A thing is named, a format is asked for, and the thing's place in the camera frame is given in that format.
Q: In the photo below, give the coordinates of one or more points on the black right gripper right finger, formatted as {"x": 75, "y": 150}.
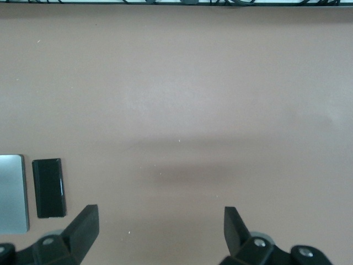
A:
{"x": 248, "y": 245}

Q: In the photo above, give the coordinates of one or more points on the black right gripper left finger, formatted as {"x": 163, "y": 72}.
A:
{"x": 71, "y": 237}

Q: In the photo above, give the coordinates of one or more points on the black smartphone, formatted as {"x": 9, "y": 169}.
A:
{"x": 49, "y": 187}

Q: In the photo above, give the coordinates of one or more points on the silver metal plate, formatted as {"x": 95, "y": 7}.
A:
{"x": 12, "y": 193}

